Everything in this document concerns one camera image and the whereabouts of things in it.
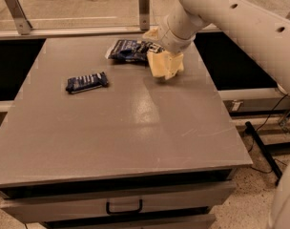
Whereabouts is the blue chip bag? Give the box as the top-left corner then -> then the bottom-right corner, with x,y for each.
106,39 -> 164,62

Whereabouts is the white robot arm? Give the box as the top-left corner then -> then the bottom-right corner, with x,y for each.
144,0 -> 290,229

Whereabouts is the black drawer handle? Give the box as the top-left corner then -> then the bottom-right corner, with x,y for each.
105,199 -> 143,216

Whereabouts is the black floor cable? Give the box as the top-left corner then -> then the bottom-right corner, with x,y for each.
246,94 -> 290,175

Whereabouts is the metal railing bracket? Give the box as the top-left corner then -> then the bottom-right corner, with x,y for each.
5,0 -> 32,35
138,0 -> 150,31

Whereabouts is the black floor stand bar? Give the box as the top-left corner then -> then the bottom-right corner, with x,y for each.
245,121 -> 282,184

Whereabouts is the yellow sponge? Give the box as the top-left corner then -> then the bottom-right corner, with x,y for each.
147,52 -> 165,77

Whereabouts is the left metal railing bracket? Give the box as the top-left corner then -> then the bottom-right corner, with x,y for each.
5,0 -> 32,35

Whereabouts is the middle metal railing bracket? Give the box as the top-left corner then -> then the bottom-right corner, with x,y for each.
138,0 -> 150,31

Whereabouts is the dark blue snack bar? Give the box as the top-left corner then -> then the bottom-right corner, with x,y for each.
66,72 -> 109,94

